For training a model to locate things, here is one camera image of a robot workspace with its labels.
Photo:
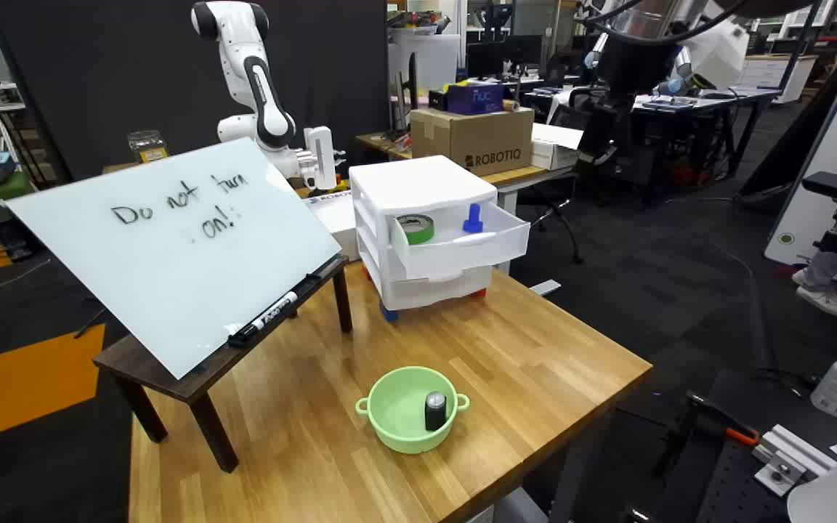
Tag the green plastic bowl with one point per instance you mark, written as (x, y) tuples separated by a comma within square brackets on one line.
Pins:
[(393, 407)]

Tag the black whiteboard marker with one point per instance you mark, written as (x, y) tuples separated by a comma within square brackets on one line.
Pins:
[(263, 319)]

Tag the white flat cardboard box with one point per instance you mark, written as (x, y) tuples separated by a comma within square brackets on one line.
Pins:
[(337, 219)]

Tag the black grey cylinder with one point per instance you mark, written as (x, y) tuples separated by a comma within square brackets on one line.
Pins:
[(437, 412)]

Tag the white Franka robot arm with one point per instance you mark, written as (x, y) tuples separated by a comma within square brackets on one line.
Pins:
[(245, 60)]

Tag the dark wooden small table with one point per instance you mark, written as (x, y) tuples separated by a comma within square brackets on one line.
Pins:
[(146, 373)]

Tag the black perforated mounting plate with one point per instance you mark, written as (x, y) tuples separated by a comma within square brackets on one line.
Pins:
[(728, 483)]

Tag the blue toy block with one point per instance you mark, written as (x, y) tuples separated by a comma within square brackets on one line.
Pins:
[(392, 315)]

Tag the blue and black box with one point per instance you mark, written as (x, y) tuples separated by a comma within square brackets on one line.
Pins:
[(472, 98)]

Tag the black office chair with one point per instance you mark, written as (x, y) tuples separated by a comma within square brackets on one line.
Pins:
[(633, 69)]

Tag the green tape roll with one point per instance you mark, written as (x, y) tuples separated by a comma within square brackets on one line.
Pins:
[(425, 230)]

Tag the white translucent plastic drawer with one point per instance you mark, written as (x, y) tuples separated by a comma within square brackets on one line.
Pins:
[(437, 285), (459, 256)]

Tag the blue plastic toy bolt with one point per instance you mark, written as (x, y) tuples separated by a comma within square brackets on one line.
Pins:
[(472, 226)]

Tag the glass jar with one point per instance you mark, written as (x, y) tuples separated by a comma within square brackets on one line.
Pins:
[(146, 146)]

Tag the brown cardboard box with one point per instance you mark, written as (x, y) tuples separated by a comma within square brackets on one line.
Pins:
[(478, 140)]

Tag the white leaning board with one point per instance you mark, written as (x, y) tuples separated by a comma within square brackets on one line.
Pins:
[(829, 134)]

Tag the white plastic drawer cabinet frame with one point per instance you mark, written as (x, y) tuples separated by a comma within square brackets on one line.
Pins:
[(409, 185)]

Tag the black office desk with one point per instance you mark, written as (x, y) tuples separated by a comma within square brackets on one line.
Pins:
[(700, 104)]

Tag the seated person leg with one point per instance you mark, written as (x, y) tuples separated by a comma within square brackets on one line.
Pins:
[(836, 262)]

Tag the short aluminium extrusion bracket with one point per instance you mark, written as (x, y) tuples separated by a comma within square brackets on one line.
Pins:
[(797, 457)]

